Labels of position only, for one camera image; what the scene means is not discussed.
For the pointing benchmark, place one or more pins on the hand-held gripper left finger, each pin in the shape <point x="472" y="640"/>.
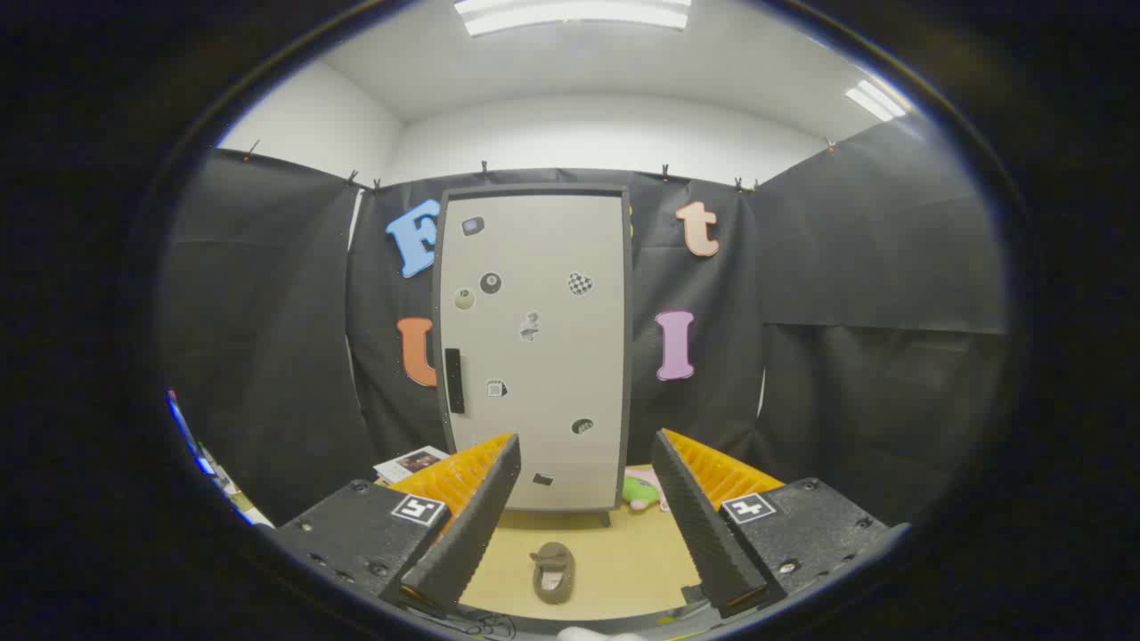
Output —
<point x="463" y="534"/>

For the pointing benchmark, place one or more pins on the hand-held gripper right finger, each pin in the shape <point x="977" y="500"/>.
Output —
<point x="704" y="525"/>

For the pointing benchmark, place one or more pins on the brown fuzzy slipper shoe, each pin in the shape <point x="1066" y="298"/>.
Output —
<point x="552" y="572"/>

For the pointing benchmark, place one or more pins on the grey shoe cabinet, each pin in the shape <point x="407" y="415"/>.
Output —
<point x="629" y="356"/>

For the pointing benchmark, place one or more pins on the light grey shoe cabinet door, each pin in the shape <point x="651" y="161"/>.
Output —
<point x="534" y="356"/>

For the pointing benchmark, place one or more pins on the pink and green plush toy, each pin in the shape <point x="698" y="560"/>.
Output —
<point x="639" y="491"/>

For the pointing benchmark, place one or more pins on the black backdrop cloth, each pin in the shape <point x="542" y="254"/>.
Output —
<point x="846" y="356"/>

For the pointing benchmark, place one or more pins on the blue printed package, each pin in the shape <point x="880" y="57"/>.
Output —
<point x="178" y="418"/>

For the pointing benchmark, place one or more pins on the ceiling light panel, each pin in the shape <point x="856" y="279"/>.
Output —
<point x="570" y="13"/>
<point x="877" y="100"/>

